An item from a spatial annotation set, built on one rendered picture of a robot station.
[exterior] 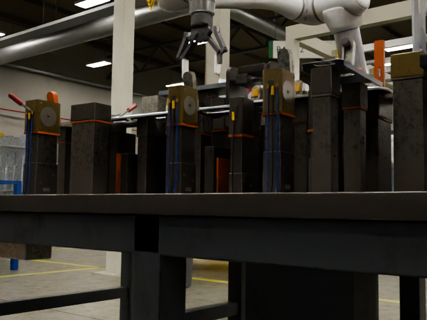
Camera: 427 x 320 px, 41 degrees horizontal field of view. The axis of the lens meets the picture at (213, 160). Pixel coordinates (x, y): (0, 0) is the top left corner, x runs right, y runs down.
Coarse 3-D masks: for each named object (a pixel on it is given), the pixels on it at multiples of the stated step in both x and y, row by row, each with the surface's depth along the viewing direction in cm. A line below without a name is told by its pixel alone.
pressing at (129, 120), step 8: (368, 88) 149; (376, 88) 148; (384, 88) 148; (296, 96) 160; (304, 96) 159; (384, 96) 161; (392, 96) 161; (256, 104) 177; (160, 112) 192; (216, 112) 192; (224, 112) 194; (112, 120) 213; (120, 120) 213; (128, 120) 213; (136, 120) 212; (160, 120) 212
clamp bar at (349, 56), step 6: (342, 42) 180; (348, 42) 179; (354, 42) 182; (342, 48) 182; (348, 48) 182; (354, 48) 182; (342, 54) 182; (348, 54) 182; (354, 54) 181; (348, 60) 181; (354, 60) 181
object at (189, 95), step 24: (168, 96) 174; (192, 96) 176; (168, 120) 173; (192, 120) 175; (168, 144) 172; (192, 144) 176; (168, 168) 171; (192, 168) 174; (168, 192) 172; (192, 192) 174
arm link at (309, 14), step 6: (306, 0) 226; (312, 0) 224; (306, 6) 226; (312, 6) 224; (306, 12) 226; (312, 12) 225; (300, 18) 228; (306, 18) 228; (312, 18) 227; (306, 24) 234; (312, 24) 234; (318, 24) 233
